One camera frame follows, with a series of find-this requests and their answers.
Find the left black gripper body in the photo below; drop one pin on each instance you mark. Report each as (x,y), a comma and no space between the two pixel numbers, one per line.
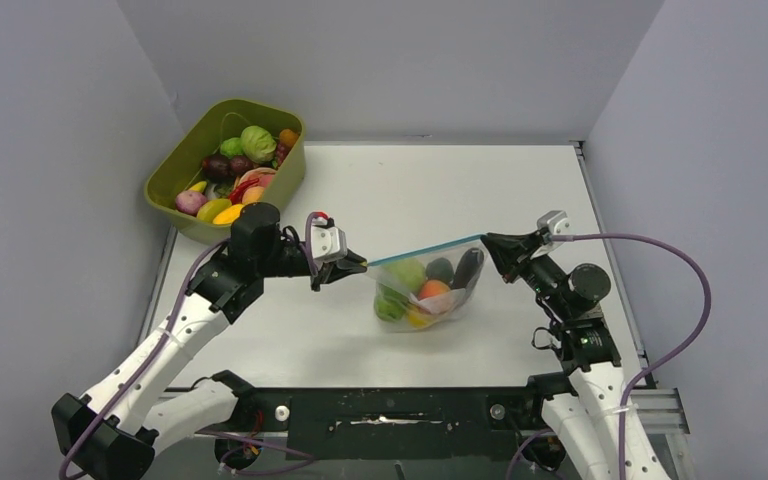
(291,266)

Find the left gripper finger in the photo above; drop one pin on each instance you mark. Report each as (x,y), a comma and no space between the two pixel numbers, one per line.
(334,271)
(345,258)

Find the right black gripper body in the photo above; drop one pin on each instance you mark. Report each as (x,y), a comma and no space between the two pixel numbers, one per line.
(544,275)

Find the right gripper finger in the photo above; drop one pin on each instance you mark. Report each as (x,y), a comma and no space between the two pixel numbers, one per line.
(505,266)
(509,244)

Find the purple eggplant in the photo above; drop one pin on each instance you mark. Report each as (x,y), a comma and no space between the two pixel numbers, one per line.
(468,268)

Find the green cabbage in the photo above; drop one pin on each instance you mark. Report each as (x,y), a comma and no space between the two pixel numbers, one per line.
(408,273)
(258,144)

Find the green bumpy fruit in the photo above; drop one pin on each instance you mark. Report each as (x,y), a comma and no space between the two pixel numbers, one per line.
(390,308)

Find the dark green avocado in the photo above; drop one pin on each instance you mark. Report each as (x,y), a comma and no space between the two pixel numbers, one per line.
(440,269)

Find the clear zip top bag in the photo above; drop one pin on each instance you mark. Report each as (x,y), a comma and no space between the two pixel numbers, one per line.
(444,310)

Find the orange peach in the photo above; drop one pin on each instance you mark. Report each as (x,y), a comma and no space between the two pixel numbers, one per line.
(433,289)

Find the yellow bell pepper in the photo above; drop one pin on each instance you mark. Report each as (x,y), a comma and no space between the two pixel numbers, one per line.
(418,319)

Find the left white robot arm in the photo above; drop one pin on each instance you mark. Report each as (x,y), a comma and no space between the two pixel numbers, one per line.
(118,426)

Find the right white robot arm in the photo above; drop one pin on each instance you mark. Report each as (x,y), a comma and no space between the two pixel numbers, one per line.
(583,405)

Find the orange apricot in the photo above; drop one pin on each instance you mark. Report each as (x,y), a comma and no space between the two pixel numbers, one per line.
(252,194)

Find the yellow mango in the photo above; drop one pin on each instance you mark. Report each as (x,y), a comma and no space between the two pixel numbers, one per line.
(228,215)

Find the red chili pepper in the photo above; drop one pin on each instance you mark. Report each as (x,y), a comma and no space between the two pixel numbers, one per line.
(236,195)

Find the watermelon slice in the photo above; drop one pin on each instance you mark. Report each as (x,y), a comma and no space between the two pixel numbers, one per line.
(262,177)

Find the red grape bunch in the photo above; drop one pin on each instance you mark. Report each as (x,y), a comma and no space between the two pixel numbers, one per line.
(280,154)

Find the yellow banana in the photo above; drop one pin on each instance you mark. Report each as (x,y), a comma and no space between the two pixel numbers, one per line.
(198,187)

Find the dark red apple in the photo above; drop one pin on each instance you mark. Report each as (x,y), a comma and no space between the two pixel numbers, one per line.
(216,168)

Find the pink red onion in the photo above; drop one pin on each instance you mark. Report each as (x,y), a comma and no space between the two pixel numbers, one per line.
(189,202)

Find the orange tangerine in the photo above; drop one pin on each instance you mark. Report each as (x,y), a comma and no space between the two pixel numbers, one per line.
(288,138)

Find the lime green fruit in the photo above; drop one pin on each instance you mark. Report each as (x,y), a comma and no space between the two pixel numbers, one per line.
(231,147)

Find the olive green plastic bin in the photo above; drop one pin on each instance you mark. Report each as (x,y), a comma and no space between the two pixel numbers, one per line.
(182,167)

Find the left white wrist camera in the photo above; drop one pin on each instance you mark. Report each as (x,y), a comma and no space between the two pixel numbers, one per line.
(327,242)

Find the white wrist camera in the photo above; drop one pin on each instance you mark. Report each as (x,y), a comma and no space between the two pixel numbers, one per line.
(553,223)
(327,242)

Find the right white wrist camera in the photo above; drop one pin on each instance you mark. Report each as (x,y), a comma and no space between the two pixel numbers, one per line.
(553,223)

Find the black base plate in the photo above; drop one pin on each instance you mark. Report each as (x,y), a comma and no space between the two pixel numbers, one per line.
(392,423)

